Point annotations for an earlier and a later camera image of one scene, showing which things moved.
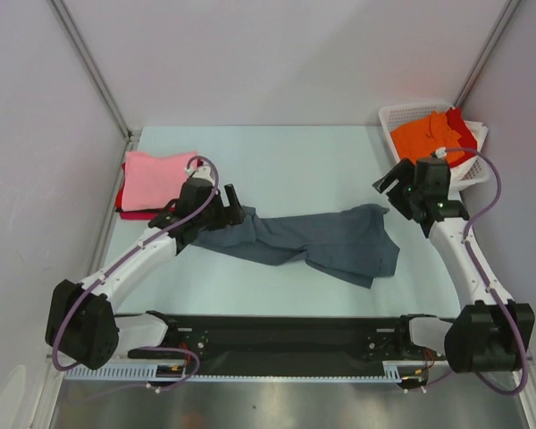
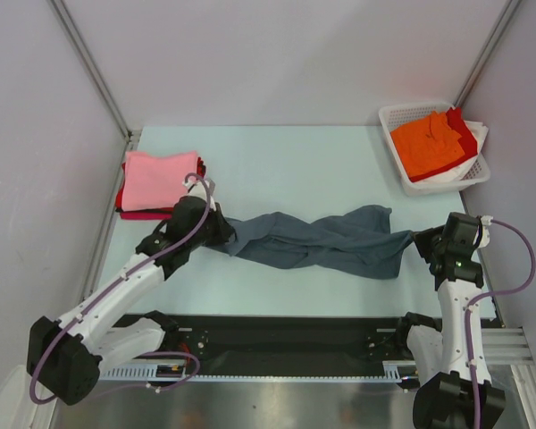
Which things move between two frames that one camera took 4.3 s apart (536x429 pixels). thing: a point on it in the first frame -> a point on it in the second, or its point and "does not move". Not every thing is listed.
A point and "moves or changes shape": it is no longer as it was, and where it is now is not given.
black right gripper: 399,189 -> 427,241
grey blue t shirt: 352,244 moves or changes shape
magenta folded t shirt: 146,214 does not move
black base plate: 246,341 does not move
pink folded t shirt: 154,182 does not move
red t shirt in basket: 467,138 does not move
